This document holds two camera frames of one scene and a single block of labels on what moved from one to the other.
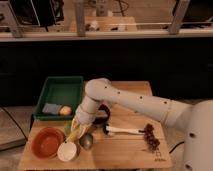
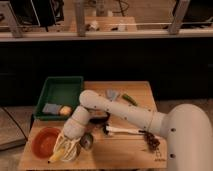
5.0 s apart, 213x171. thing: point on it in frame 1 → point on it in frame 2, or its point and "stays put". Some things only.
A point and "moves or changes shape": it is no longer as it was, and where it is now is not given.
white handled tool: x=110 y=129 stays put
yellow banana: x=73 y=135 moves or changes shape
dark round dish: x=102 y=120 stays put
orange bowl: x=46 y=141 stays put
